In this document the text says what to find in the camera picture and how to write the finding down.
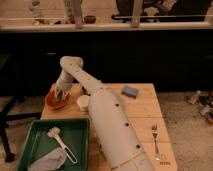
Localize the brown bowl on ledge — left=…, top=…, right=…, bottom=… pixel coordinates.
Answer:
left=84, top=15, right=96, bottom=24

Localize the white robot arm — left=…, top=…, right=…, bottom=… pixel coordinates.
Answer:
left=56, top=56, right=155, bottom=171

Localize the blue sponge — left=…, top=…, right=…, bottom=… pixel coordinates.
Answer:
left=121, top=86, right=139, bottom=98

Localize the black chair base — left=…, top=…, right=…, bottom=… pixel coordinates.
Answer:
left=0, top=94, right=43, bottom=163

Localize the wooden table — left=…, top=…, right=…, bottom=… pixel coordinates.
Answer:
left=42, top=84, right=177, bottom=171

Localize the red bowl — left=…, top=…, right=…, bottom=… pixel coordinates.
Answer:
left=45, top=87, right=70, bottom=110

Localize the grey cloth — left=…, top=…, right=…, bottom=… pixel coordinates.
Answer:
left=28, top=147, right=67, bottom=171

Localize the white dish brush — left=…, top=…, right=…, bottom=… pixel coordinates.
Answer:
left=47, top=127, right=78, bottom=164

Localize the silver fork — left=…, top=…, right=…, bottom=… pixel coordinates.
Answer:
left=151, top=124, right=160, bottom=161

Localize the green pepper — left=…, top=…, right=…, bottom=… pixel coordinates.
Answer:
left=55, top=91, right=63, bottom=102

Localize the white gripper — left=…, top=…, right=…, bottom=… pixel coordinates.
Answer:
left=56, top=77, right=73, bottom=92

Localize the green plastic tray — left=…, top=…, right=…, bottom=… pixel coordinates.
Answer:
left=17, top=119, right=90, bottom=171

